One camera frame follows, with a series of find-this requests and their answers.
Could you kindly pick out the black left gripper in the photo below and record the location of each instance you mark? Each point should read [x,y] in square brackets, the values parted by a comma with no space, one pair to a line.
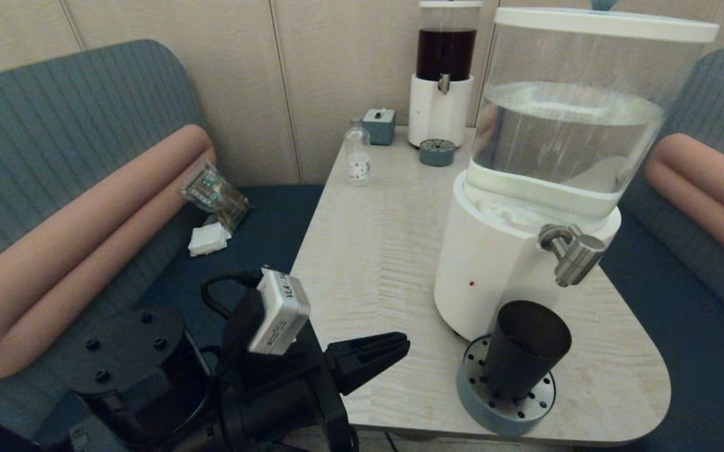
[274,395]

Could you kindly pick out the black plastic cup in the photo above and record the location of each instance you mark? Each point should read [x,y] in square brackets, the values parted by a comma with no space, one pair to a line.
[519,351]

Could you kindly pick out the silver water dispenser tap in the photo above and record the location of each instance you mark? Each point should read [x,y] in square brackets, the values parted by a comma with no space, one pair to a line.
[578,257]

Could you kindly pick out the large blue drip tray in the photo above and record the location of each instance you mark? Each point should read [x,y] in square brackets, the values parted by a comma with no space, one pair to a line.
[472,402]

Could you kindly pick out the large white water dispenser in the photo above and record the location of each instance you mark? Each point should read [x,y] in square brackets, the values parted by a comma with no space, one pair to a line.
[500,282]

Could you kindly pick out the small clear bottle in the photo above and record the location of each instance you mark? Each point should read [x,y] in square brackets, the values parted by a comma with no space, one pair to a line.
[358,162]

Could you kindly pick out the white folded napkins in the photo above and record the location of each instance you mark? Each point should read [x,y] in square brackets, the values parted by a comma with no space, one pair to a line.
[209,240]

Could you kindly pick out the small blue drip tray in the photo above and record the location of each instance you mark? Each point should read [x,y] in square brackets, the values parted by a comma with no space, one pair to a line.
[437,154]

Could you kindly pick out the clear snack packet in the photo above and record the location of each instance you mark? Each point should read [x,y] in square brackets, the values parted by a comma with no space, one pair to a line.
[214,194]

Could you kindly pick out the small blue tissue box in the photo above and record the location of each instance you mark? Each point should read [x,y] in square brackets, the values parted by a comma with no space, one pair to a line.
[379,127]

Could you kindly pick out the small dark tea dispenser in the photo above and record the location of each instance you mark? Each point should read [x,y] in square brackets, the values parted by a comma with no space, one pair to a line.
[437,113]

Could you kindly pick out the empty teal bench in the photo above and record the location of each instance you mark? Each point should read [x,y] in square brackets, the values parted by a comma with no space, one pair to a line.
[682,351]

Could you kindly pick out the long pink bolster cushion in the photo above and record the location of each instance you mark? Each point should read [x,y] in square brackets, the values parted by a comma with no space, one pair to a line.
[86,232]

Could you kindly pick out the teal bench with snack packet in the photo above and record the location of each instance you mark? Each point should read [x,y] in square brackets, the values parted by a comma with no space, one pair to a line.
[86,113]

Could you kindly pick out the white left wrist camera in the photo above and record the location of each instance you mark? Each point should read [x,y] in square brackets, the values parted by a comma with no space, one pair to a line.
[280,311]

